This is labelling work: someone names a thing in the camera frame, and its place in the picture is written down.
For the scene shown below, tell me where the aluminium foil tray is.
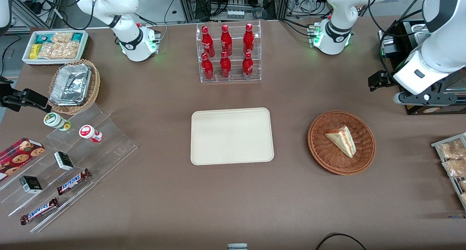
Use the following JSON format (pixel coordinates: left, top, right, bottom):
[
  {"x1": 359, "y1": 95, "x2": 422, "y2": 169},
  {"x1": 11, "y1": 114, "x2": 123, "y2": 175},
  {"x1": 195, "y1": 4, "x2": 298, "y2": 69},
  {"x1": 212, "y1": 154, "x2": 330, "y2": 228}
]
[{"x1": 49, "y1": 63, "x2": 92, "y2": 106}]

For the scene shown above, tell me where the small black box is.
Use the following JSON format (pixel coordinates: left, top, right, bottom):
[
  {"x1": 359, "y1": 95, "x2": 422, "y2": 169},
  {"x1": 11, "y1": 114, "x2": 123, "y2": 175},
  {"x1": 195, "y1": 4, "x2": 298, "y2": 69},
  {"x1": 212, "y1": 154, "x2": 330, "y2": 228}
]
[
  {"x1": 19, "y1": 176, "x2": 43, "y2": 194},
  {"x1": 54, "y1": 151, "x2": 74, "y2": 171}
]

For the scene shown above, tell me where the oval tan wicker basket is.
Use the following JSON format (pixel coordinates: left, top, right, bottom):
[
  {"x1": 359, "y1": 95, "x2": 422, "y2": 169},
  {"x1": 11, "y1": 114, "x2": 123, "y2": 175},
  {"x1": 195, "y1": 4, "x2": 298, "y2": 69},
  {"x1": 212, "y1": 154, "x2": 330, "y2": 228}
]
[{"x1": 48, "y1": 59, "x2": 101, "y2": 115}]

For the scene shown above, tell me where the round brown wicker basket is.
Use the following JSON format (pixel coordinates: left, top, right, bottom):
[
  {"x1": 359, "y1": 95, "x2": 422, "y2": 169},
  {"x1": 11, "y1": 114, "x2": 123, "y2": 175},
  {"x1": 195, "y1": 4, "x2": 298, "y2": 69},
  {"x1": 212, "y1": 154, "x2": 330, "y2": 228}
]
[{"x1": 307, "y1": 110, "x2": 376, "y2": 176}]

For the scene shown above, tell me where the snickers chocolate bar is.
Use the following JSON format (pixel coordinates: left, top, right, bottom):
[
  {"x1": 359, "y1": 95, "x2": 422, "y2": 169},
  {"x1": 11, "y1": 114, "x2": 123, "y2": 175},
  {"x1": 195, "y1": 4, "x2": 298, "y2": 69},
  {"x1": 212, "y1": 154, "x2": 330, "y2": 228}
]
[
  {"x1": 57, "y1": 168, "x2": 91, "y2": 196},
  {"x1": 20, "y1": 198, "x2": 59, "y2": 225}
]

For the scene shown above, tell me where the cream plastic tray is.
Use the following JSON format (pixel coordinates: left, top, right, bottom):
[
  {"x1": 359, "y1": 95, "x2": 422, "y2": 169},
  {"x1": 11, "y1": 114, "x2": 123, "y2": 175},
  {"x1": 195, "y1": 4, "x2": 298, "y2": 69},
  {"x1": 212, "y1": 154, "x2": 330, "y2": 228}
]
[{"x1": 190, "y1": 108, "x2": 275, "y2": 166}]

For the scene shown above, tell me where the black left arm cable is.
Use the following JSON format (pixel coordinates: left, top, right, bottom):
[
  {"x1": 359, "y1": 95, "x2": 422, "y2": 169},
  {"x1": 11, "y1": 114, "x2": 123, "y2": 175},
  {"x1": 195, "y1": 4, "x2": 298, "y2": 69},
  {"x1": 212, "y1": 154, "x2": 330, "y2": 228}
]
[{"x1": 367, "y1": 0, "x2": 437, "y2": 83}]

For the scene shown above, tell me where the red lid yogurt cup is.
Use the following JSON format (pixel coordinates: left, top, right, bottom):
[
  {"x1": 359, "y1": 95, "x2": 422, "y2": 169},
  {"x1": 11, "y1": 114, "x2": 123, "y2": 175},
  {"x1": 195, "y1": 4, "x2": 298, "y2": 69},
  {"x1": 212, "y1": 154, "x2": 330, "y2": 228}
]
[{"x1": 79, "y1": 125, "x2": 103, "y2": 143}]

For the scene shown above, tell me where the green lid yogurt cup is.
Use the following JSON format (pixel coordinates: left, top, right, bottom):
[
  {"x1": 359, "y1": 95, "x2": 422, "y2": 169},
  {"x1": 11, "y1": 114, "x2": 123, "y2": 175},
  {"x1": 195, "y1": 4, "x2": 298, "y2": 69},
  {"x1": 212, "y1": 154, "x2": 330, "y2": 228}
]
[{"x1": 44, "y1": 113, "x2": 72, "y2": 131}]

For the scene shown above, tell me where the red cola bottle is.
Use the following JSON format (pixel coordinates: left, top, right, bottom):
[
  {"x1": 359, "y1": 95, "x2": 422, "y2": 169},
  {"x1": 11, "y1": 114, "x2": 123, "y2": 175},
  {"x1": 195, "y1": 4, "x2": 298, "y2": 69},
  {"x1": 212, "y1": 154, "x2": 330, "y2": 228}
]
[
  {"x1": 243, "y1": 23, "x2": 255, "y2": 54},
  {"x1": 201, "y1": 52, "x2": 214, "y2": 80},
  {"x1": 201, "y1": 26, "x2": 215, "y2": 57},
  {"x1": 220, "y1": 24, "x2": 233, "y2": 56},
  {"x1": 242, "y1": 51, "x2": 254, "y2": 79},
  {"x1": 220, "y1": 51, "x2": 232, "y2": 78}
]

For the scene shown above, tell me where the grey metal device box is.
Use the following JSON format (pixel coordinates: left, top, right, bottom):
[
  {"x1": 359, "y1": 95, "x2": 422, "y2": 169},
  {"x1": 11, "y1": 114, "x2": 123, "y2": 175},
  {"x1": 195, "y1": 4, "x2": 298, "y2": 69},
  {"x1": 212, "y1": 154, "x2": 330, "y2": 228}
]
[{"x1": 378, "y1": 30, "x2": 404, "y2": 59}]

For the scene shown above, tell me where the white rectangular snack bin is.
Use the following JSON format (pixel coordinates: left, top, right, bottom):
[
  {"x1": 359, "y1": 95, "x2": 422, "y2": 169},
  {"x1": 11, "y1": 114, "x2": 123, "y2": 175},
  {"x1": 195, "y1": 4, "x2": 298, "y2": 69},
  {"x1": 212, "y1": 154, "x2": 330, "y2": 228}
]
[{"x1": 22, "y1": 30, "x2": 90, "y2": 66}]

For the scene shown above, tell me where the clear cracker bag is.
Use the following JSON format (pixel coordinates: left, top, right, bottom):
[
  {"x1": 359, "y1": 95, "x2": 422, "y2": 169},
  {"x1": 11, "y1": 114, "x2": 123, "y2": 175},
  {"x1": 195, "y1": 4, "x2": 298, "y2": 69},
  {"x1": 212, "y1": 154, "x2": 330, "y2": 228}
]
[
  {"x1": 51, "y1": 32, "x2": 74, "y2": 44},
  {"x1": 38, "y1": 42, "x2": 81, "y2": 59}
]

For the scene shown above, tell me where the triangular sandwich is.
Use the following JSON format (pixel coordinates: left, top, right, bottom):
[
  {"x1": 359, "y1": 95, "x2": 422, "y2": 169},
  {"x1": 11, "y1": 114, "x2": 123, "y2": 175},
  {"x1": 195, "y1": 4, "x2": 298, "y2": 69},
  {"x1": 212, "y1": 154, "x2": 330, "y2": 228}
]
[{"x1": 325, "y1": 125, "x2": 356, "y2": 159}]

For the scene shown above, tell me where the clear acrylic bottle rack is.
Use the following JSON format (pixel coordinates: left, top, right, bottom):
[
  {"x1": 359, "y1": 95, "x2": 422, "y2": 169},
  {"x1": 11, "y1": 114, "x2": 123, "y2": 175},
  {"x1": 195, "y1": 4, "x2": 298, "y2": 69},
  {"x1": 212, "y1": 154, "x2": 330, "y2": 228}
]
[{"x1": 196, "y1": 20, "x2": 262, "y2": 83}]

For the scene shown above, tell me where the grey wire rack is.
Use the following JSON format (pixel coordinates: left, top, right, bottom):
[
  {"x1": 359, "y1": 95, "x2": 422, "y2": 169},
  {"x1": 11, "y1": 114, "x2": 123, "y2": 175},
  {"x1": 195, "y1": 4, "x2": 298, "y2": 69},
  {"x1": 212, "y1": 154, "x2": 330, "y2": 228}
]
[{"x1": 431, "y1": 133, "x2": 466, "y2": 211}]

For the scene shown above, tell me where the black cable loop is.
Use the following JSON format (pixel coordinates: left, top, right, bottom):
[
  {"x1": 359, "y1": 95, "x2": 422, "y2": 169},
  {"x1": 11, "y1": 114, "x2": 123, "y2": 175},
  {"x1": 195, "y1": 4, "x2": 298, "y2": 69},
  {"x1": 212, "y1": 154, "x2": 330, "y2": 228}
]
[{"x1": 315, "y1": 233, "x2": 367, "y2": 250}]

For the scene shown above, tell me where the clear acrylic stepped display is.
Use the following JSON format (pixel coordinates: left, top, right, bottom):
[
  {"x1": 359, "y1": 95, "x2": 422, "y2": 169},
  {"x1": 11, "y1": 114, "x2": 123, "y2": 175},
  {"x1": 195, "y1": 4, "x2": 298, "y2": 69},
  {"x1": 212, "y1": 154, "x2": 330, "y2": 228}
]
[{"x1": 0, "y1": 103, "x2": 138, "y2": 233}]

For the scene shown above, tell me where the red cookie box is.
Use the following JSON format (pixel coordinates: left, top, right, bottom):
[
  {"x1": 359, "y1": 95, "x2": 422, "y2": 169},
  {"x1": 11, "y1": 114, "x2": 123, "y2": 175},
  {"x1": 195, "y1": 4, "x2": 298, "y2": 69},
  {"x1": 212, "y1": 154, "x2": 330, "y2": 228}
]
[{"x1": 0, "y1": 138, "x2": 46, "y2": 181}]

